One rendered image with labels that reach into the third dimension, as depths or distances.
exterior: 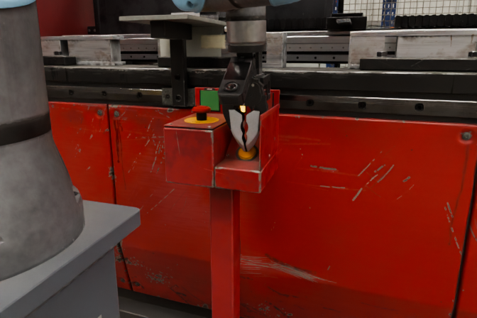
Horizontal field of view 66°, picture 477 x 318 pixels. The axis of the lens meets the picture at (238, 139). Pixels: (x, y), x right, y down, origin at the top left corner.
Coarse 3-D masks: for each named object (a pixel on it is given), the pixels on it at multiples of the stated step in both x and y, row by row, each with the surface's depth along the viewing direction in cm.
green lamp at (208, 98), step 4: (204, 92) 84; (208, 92) 84; (212, 92) 84; (216, 92) 83; (204, 96) 84; (208, 96) 84; (212, 96) 84; (216, 96) 84; (204, 100) 85; (208, 100) 84; (212, 100) 84; (216, 100) 84; (204, 104) 85; (208, 104) 85; (212, 104) 84; (216, 104) 84; (212, 108) 85; (216, 108) 84
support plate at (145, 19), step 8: (120, 16) 87; (128, 16) 86; (136, 16) 85; (144, 16) 85; (152, 16) 84; (160, 16) 83; (168, 16) 83; (176, 16) 82; (184, 16) 81; (192, 16) 83; (192, 24) 99; (200, 24) 99; (208, 24) 99; (216, 24) 99; (224, 24) 102
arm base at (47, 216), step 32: (0, 128) 24; (32, 128) 26; (0, 160) 24; (32, 160) 26; (0, 192) 24; (32, 192) 26; (64, 192) 29; (0, 224) 24; (32, 224) 25; (64, 224) 28; (0, 256) 24; (32, 256) 25
